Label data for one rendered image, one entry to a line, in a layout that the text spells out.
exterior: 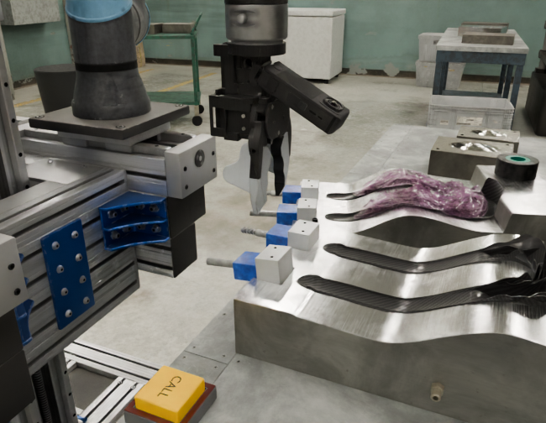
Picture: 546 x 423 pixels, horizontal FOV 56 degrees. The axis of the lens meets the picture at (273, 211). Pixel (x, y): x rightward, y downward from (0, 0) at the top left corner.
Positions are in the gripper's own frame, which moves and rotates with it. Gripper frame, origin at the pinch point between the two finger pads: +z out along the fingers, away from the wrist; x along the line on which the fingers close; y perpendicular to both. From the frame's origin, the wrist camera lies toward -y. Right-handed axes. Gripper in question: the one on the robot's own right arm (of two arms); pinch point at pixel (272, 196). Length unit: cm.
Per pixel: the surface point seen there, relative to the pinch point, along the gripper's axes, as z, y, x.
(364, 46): 59, 170, -712
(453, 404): 18.8, -27.0, 8.3
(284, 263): 9.7, -2.1, 0.5
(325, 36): 39, 202, -623
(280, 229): 10.5, 3.4, -10.9
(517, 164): 6, -31, -49
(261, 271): 10.5, 0.6, 2.5
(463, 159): 15, -19, -78
